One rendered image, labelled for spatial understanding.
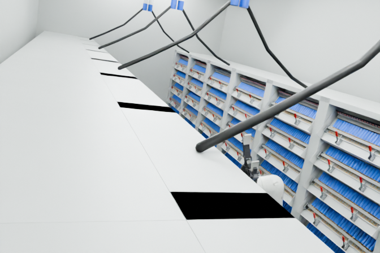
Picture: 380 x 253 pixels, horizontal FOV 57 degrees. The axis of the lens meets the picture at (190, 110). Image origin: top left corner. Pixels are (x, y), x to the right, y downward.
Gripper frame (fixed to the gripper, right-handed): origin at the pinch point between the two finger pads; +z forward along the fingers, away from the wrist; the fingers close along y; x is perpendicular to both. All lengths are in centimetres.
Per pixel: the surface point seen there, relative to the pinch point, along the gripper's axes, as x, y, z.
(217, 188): -23, -49, 64
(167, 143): -32, -29, 53
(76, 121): -55, -19, 54
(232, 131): -16, -29, 55
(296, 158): 56, 56, -109
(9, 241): -49, -63, 85
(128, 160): -40, -40, 64
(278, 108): -3, -25, 56
